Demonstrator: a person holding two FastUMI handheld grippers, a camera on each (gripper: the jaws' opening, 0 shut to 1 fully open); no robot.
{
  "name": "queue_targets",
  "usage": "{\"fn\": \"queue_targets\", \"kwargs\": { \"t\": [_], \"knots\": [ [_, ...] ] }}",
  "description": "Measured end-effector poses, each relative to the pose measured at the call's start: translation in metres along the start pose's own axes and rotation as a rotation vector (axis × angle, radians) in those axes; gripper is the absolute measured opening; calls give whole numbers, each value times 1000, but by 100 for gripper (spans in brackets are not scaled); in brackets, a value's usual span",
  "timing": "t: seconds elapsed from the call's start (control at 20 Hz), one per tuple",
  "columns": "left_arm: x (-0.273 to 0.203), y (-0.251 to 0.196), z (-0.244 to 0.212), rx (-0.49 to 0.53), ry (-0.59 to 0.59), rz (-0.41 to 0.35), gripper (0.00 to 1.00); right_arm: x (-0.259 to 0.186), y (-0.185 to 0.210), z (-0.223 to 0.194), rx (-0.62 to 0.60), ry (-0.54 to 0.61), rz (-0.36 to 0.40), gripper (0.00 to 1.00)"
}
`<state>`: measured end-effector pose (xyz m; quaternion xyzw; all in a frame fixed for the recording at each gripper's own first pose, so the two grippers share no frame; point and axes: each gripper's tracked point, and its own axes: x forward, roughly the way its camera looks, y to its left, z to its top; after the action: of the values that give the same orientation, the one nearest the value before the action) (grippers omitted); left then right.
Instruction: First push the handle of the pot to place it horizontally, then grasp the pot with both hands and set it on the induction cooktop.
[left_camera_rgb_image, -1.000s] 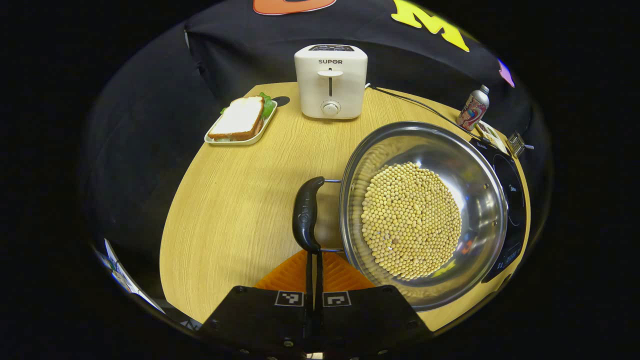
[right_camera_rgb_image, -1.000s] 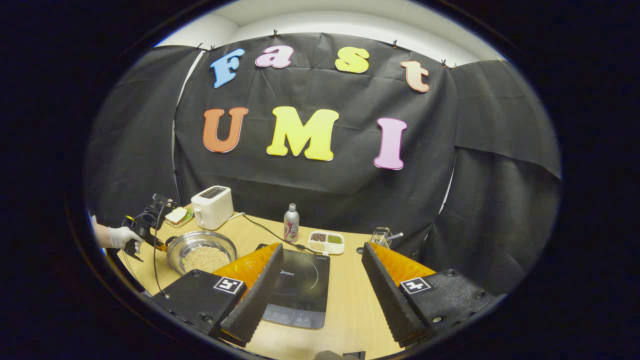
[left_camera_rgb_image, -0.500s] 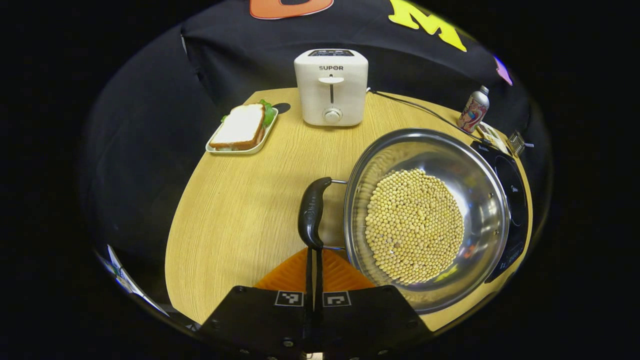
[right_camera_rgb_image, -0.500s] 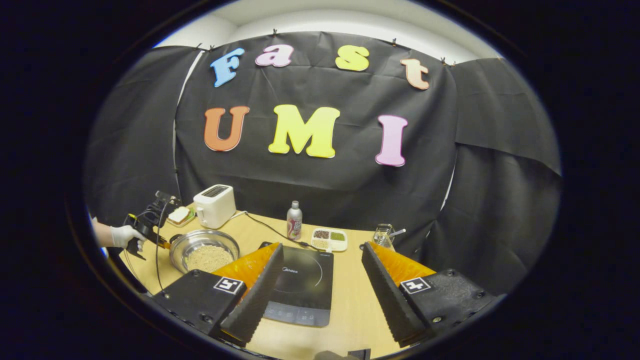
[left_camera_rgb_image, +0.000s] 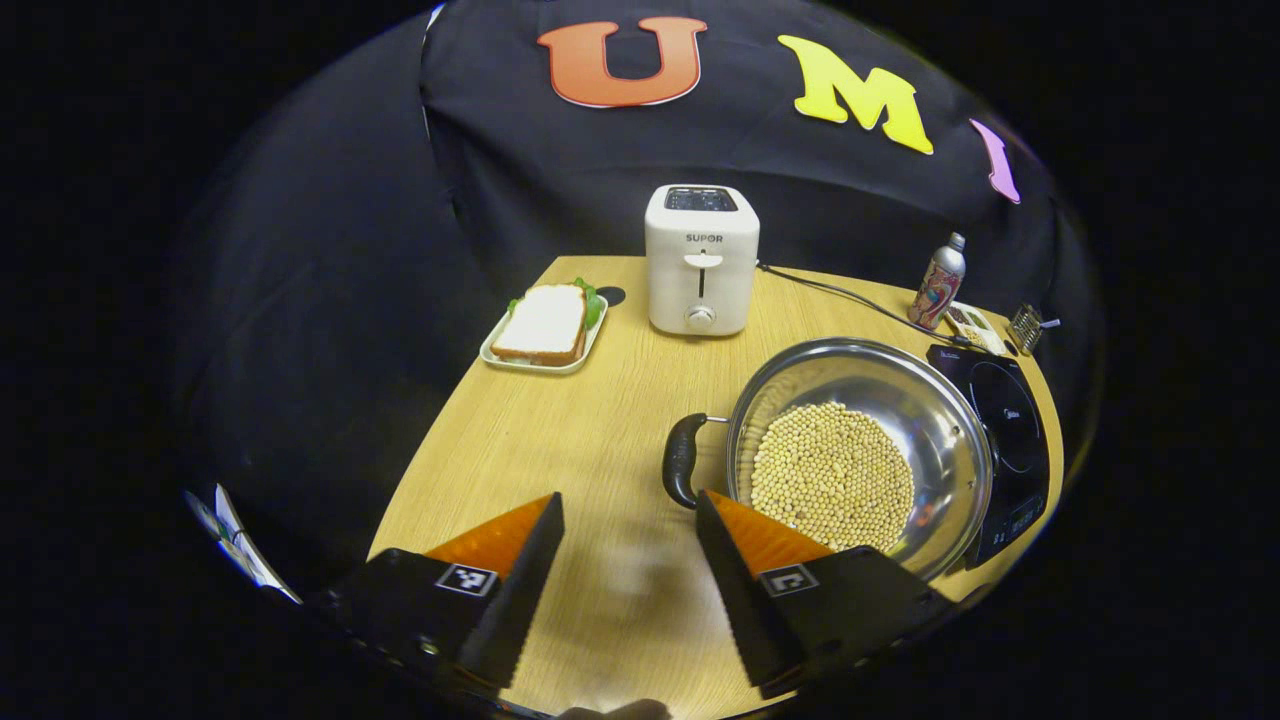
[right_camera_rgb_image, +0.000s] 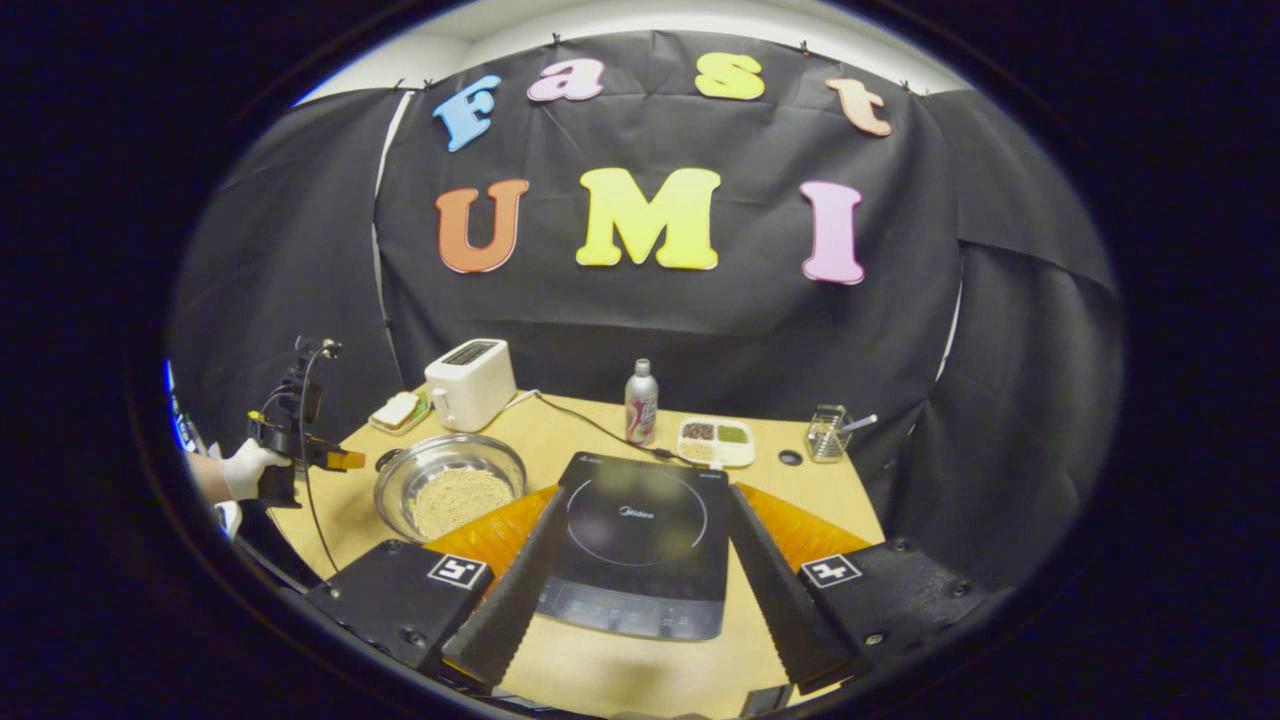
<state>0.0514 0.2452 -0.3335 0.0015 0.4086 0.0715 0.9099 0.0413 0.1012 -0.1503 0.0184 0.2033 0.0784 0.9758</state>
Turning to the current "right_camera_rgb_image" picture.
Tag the white divided dish of beans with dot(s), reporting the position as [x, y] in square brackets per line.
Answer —
[716, 440]

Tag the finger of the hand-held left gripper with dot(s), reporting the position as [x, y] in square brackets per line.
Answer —
[335, 459]

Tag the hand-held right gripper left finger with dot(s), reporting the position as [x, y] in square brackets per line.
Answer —
[505, 610]

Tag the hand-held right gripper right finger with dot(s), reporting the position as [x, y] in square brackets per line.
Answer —
[785, 600]

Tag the sandwich on small tray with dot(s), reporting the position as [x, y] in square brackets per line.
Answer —
[397, 410]

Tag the white toaster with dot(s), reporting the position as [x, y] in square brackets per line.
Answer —
[470, 390]

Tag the metal spoon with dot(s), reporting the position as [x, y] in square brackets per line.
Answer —
[862, 422]

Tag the silver drink bottle pink label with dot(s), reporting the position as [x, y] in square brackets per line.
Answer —
[641, 405]

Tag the black induction cooktop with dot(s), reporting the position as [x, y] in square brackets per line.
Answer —
[640, 530]

